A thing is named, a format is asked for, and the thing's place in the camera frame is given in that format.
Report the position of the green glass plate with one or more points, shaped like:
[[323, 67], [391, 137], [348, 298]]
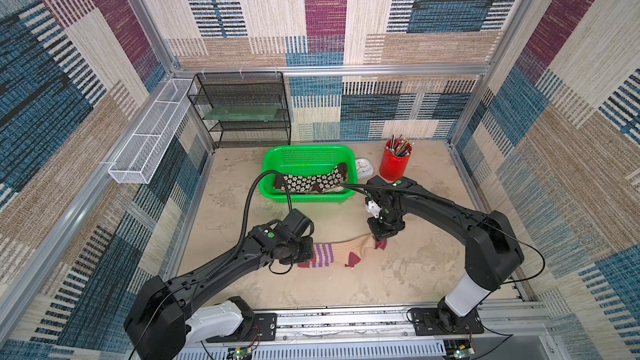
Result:
[[242, 113]]

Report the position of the dark floral pattern sock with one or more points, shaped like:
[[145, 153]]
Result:
[[316, 184]]

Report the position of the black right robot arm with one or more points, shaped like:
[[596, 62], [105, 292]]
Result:
[[492, 253]]

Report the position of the black wire mesh shelf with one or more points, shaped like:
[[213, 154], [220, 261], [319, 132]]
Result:
[[211, 90]]

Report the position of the red pencil cup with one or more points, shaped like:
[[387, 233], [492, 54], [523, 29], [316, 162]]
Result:
[[395, 159]]

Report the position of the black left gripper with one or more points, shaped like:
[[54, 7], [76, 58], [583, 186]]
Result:
[[308, 254]]

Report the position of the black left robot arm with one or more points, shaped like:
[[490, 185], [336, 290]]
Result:
[[168, 315]]

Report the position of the pink purple striped sock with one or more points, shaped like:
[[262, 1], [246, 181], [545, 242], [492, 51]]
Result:
[[327, 255], [357, 246]]

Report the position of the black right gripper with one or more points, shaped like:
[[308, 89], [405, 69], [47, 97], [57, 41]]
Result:
[[382, 228]]

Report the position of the white wire wall basket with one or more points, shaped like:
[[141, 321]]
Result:
[[138, 160]]

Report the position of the green plastic basket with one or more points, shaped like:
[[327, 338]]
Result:
[[307, 161]]

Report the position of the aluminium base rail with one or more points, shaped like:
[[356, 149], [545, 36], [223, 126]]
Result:
[[504, 329]]

